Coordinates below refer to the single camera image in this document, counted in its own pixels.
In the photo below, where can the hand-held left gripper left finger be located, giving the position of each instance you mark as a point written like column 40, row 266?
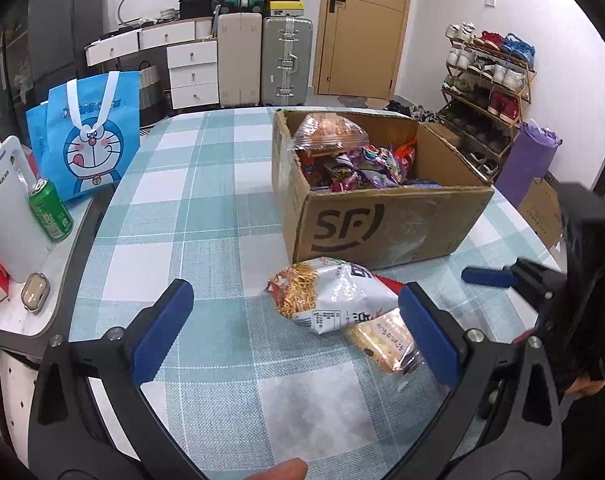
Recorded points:
column 162, row 332

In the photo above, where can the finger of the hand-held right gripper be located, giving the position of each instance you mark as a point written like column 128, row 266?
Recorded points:
column 487, row 277

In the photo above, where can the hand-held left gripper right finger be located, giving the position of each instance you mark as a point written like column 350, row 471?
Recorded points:
column 430, row 332

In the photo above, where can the beige biscuit packet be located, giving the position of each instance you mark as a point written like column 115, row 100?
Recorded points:
column 377, row 342

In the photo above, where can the brown cardboard box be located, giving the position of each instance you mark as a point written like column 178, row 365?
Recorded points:
column 397, row 225

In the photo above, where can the white red chip bag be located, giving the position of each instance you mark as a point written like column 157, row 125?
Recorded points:
column 327, row 300

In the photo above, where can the blue snack packet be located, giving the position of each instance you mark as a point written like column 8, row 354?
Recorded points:
column 423, row 183

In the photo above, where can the small red snack packet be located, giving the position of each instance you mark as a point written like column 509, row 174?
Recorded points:
column 406, row 154

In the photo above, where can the colourful purple snack packet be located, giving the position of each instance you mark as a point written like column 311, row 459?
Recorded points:
column 380, row 160

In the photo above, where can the purple white snack packet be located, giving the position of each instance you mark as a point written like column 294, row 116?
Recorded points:
column 350, row 181

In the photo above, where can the clear bag of orange snacks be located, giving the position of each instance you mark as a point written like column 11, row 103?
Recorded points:
column 327, row 132

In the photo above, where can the person's right forearm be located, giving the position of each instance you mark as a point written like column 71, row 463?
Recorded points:
column 590, row 440

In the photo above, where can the person's right hand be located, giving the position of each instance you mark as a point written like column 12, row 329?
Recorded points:
column 590, row 388

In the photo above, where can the person's left hand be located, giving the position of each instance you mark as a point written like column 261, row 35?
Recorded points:
column 277, row 472

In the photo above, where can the large flat floor carton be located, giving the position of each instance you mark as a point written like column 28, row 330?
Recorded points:
column 542, row 210

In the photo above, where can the purple yoga mat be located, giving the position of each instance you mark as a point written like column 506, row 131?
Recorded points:
column 525, row 165

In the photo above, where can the checkered tablecloth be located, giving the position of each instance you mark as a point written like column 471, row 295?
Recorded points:
column 207, row 210

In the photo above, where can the small beige case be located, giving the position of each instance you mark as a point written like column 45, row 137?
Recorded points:
column 35, row 294

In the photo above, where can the white side table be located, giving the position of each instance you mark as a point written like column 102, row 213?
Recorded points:
column 27, row 322

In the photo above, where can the small brown shoe carton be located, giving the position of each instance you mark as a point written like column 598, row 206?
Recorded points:
column 445, row 134

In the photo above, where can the green drink can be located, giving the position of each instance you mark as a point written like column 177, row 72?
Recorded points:
column 50, row 210

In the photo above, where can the pile of loose shoes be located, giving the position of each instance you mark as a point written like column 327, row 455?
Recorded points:
column 412, row 110

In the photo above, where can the white plastic appliance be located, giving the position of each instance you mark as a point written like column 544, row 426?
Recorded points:
column 7, row 220

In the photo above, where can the rows of racked sneakers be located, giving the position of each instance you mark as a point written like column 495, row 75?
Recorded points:
column 507, row 77

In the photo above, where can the blue cartoon tote bag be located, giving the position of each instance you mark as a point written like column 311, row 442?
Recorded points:
column 90, row 145

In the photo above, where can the grey door mat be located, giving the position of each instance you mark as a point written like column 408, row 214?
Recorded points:
column 352, row 101

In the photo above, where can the wooden shoe rack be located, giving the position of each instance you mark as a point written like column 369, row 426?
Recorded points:
column 497, row 55

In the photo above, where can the woven laundry basket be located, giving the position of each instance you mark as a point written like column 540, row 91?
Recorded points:
column 150, row 85

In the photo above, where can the white drawer dresser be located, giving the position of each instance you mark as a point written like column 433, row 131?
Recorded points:
column 192, row 67

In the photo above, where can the wooden door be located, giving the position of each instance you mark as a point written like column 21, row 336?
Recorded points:
column 367, row 35

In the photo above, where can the beige suitcase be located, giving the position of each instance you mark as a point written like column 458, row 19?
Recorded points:
column 240, row 55

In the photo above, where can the silver suitcase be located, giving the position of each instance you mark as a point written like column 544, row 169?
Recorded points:
column 287, row 60

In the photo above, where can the dark glass cabinet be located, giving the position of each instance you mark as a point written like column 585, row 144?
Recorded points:
column 17, row 60

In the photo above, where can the dark grey fridge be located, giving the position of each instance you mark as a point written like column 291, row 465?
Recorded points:
column 65, row 25

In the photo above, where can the black storage box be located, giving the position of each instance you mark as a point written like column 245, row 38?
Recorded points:
column 197, row 8

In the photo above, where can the yellow black box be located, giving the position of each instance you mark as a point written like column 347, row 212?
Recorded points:
column 285, row 9

